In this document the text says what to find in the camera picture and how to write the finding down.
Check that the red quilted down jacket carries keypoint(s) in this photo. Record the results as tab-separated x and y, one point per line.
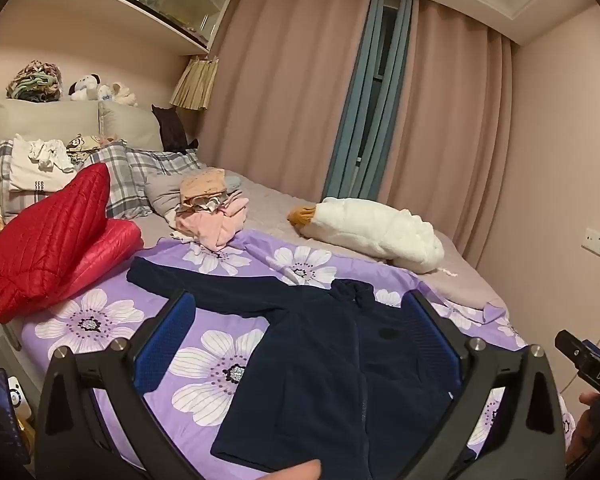
45	240

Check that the white and black plush dog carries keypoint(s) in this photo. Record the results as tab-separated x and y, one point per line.
84	87

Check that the dark brown cloth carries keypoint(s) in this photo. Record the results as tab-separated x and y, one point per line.
172	130

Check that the navy fleece jacket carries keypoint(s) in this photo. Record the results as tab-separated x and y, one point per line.
320	360

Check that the wide beige headboard cushion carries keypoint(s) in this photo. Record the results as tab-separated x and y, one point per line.
40	117

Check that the bed with mauve sheet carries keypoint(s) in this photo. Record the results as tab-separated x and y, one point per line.
275	205

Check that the grey pillow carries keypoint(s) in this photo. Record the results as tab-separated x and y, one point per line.
160	192

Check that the pleated beige lamp shade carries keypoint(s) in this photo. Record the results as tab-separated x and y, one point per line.
192	82

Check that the teal curtain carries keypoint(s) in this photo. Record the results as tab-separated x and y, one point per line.
365	110

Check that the person's right hand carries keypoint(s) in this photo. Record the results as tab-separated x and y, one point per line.
588	399

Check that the white wall shelf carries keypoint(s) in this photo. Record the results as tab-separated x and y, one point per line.
95	15

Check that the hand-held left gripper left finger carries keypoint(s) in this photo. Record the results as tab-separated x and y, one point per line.
165	340

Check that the tan folded garment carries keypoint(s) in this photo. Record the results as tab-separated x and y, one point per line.
202	182

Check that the pile of pink clothes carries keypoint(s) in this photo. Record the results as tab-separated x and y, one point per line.
210	225

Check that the large plaid pillow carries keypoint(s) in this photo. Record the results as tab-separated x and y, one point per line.
122	185

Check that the dark screen tablet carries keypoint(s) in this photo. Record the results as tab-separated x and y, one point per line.
0	415

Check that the purple floral blanket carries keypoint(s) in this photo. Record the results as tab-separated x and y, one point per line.
105	320

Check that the small plaid pillow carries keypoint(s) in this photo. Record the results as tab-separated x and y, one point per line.
170	162

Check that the narrow beige headboard cushion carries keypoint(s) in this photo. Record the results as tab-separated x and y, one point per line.
130	125

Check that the multicolour knitted bundle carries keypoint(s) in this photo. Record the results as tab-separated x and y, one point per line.
32	82

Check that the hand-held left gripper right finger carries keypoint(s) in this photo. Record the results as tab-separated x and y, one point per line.
432	340

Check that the white goose plush toy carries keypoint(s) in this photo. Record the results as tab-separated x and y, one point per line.
375	230

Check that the beige plush toy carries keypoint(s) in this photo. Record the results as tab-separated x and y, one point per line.
124	94

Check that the pink curtain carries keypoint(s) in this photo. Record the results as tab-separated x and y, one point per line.
445	125
280	85

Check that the white folded clothes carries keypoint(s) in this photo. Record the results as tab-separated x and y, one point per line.
30	170

